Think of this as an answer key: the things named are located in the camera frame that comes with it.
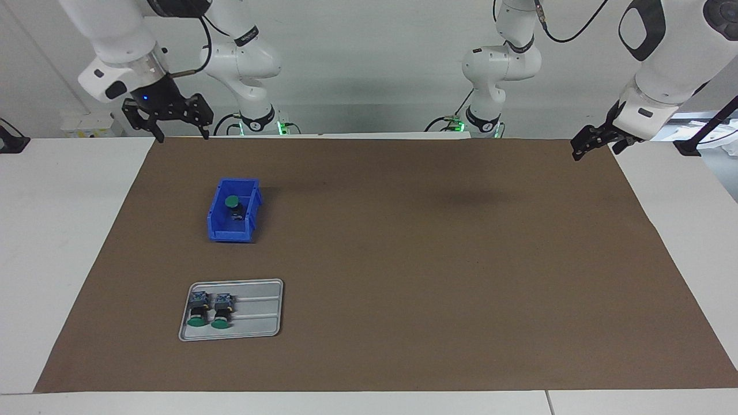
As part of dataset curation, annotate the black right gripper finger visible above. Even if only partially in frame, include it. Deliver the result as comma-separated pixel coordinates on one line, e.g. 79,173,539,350
184,93,214,140
122,98,165,144

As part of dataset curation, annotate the white cardboard box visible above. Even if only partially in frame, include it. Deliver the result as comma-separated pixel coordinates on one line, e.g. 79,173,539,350
61,112,125,138

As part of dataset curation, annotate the white paper pile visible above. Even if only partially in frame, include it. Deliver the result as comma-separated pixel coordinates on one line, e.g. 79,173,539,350
657,112,738,157

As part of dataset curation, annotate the blue plastic storage bin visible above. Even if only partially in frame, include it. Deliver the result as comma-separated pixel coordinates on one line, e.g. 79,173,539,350
207,178,263,243

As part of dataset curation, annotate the grey metal tray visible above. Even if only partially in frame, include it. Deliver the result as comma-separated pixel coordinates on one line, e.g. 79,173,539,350
178,278,284,342

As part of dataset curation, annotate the brown table mat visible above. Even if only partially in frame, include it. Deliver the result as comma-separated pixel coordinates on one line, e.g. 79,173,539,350
33,137,738,394

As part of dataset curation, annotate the black base cable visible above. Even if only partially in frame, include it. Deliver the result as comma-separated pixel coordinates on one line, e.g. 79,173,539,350
213,112,243,137
425,86,475,132

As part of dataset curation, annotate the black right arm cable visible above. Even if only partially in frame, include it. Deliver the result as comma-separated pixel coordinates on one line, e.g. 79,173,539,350
167,16,213,78

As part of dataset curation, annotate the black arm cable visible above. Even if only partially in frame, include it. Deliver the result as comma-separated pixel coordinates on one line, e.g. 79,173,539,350
167,16,213,78
529,0,610,44

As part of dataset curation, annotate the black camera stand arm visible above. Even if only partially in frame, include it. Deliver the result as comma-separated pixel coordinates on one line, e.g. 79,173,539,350
673,95,738,157

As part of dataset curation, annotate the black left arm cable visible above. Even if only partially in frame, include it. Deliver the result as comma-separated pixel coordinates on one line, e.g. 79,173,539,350
529,0,610,44

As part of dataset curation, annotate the black clamp bracket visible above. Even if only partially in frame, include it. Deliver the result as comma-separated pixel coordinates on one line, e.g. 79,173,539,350
0,118,31,154

